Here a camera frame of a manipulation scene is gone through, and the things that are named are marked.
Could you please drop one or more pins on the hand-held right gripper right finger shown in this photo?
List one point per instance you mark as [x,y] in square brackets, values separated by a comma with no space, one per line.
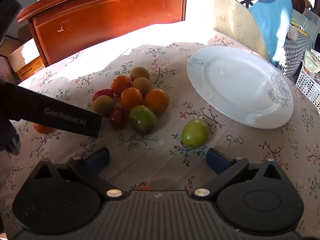
[217,161]

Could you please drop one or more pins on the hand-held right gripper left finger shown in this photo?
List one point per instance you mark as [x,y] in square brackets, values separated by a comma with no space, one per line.
[98,159]

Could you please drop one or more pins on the orange mandarin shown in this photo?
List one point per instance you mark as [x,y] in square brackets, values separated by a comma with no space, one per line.
[121,85]
[131,100]
[42,129]
[157,101]

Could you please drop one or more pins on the green plum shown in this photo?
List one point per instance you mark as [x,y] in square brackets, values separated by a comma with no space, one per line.
[142,119]
[195,136]

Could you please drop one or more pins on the brown kiwi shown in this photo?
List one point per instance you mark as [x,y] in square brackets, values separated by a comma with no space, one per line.
[103,105]
[142,86]
[139,73]

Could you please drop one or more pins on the white floral-print plate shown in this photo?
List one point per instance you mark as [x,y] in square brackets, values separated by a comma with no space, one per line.
[237,87]

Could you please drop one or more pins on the brown cardboard box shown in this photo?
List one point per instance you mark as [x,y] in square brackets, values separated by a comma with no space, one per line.
[27,65]

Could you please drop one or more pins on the red-brown wooden nightstand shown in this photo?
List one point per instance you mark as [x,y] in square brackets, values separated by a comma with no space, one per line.
[112,17]

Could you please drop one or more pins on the white perforated basket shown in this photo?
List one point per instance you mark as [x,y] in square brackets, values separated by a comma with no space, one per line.
[308,85]

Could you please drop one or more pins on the houndstooth sofa cover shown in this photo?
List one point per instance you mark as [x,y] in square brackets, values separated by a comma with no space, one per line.
[297,52]

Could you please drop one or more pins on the pale snack packet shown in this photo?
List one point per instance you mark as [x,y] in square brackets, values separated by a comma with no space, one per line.
[312,60]

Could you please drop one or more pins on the blue printed pillow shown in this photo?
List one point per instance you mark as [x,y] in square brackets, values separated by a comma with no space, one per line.
[270,17]

